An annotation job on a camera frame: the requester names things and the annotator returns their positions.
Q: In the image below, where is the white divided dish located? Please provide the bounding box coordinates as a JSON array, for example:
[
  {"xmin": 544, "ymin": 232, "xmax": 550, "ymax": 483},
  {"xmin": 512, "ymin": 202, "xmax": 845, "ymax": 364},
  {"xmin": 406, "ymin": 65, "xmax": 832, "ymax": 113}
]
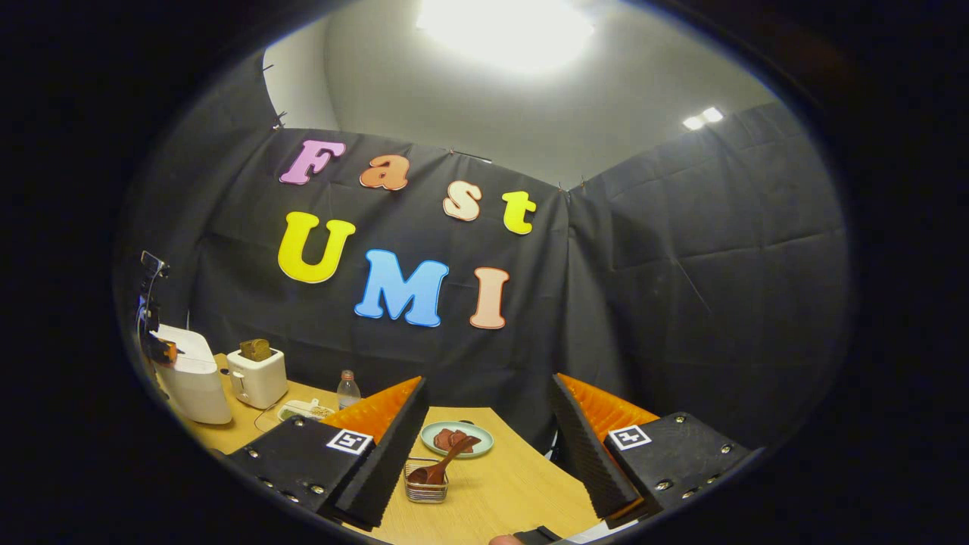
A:
[{"xmin": 277, "ymin": 399, "xmax": 336, "ymax": 423}]

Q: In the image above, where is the black backdrop cloth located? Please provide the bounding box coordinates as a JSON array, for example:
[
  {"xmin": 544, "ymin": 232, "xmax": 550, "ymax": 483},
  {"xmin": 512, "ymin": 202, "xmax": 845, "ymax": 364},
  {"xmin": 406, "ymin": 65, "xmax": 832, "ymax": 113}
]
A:
[{"xmin": 114, "ymin": 53, "xmax": 852, "ymax": 455}]

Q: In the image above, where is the small ceiling light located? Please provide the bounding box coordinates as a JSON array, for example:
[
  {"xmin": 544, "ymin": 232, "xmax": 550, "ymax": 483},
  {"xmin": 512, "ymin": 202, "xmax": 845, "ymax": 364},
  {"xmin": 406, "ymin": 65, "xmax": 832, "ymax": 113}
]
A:
[{"xmin": 681, "ymin": 106, "xmax": 726, "ymax": 132}]

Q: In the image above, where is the metal wire chopstick holder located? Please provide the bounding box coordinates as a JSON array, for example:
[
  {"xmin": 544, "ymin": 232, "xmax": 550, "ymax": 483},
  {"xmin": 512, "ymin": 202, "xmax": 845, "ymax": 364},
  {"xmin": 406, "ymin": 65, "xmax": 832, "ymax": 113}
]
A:
[{"xmin": 403, "ymin": 457, "xmax": 450, "ymax": 505}]

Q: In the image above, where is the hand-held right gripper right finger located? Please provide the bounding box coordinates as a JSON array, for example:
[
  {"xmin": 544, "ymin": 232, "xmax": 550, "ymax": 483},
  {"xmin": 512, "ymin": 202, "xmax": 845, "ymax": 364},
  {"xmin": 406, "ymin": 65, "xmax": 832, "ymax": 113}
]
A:
[{"xmin": 549, "ymin": 372, "xmax": 754, "ymax": 528}]

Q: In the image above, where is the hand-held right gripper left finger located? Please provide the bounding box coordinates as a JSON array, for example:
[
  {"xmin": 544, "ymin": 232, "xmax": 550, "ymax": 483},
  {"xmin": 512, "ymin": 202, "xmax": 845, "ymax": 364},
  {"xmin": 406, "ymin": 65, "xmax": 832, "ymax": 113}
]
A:
[{"xmin": 226, "ymin": 376, "xmax": 430, "ymax": 531}]

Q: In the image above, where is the white toaster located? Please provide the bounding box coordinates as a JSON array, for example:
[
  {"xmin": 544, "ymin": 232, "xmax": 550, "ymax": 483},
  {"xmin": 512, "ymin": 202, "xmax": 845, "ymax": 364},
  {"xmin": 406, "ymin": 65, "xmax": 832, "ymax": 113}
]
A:
[{"xmin": 226, "ymin": 348, "xmax": 289, "ymax": 410}]

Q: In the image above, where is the white rice cooker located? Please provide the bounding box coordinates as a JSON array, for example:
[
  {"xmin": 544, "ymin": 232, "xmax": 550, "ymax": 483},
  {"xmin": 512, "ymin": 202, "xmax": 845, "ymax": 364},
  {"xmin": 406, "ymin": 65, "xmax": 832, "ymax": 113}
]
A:
[{"xmin": 150, "ymin": 324, "xmax": 234, "ymax": 425}]

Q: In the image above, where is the brown wooden spoon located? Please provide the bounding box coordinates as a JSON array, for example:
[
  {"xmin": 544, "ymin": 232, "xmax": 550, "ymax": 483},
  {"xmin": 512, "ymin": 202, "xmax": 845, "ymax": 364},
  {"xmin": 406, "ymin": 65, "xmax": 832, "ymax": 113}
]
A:
[{"xmin": 407, "ymin": 435, "xmax": 483, "ymax": 486}]

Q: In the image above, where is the pale green plate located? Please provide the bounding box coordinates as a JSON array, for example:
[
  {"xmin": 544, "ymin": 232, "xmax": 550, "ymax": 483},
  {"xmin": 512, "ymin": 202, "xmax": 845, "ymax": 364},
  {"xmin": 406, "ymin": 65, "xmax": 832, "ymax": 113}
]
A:
[{"xmin": 420, "ymin": 421, "xmax": 495, "ymax": 459}]

